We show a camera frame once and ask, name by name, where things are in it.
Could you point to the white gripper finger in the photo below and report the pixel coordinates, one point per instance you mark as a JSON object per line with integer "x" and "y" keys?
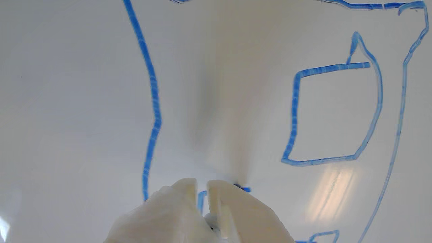
{"x": 243, "y": 216}
{"x": 162, "y": 216}

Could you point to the large whiteboard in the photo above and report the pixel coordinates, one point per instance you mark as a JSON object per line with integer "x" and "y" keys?
{"x": 84, "y": 101}

